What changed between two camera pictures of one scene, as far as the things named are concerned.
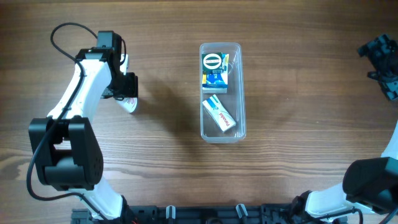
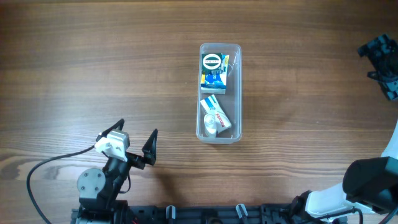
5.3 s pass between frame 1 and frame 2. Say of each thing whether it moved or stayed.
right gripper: stayed
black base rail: stayed
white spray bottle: moved
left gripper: moved
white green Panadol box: moved
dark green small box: stayed
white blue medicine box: stayed
